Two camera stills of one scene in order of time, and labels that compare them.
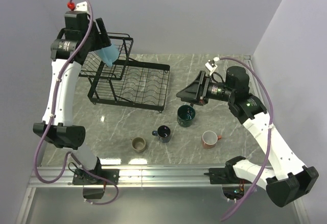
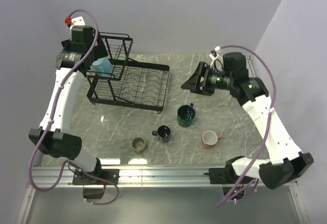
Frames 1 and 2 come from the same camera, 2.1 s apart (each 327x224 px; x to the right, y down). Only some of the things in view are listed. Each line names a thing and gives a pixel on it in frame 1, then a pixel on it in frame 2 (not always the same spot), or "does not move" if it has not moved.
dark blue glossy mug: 163,133 does not move
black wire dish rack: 126,81 does not move
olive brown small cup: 138,144 does not move
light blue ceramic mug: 109,54 → 102,67
